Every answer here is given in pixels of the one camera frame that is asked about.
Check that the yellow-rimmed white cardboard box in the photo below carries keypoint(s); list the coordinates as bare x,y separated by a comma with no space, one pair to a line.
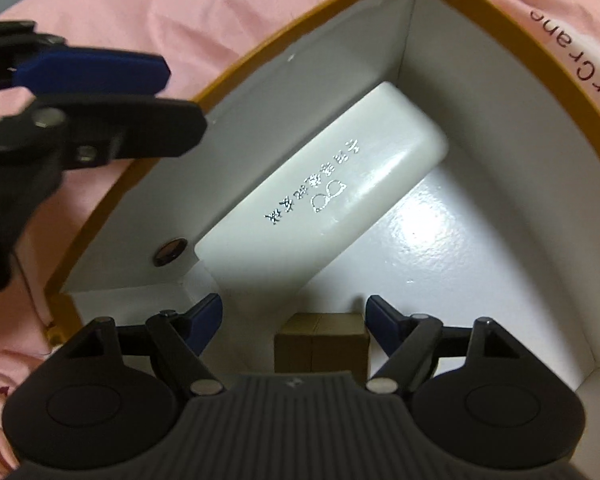
455,260

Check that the pink printed bedsheet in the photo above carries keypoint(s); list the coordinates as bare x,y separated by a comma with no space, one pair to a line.
180,10

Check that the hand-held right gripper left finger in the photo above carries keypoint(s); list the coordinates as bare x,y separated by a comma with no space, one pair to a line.
207,316

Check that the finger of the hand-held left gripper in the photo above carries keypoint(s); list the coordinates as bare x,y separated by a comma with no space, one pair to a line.
140,125
95,72

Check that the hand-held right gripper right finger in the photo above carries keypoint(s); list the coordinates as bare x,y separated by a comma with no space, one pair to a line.
380,320

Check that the small brown cardboard box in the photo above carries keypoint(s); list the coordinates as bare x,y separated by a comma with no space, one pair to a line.
320,345

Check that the white glossy case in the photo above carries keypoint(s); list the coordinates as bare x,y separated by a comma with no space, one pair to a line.
330,170

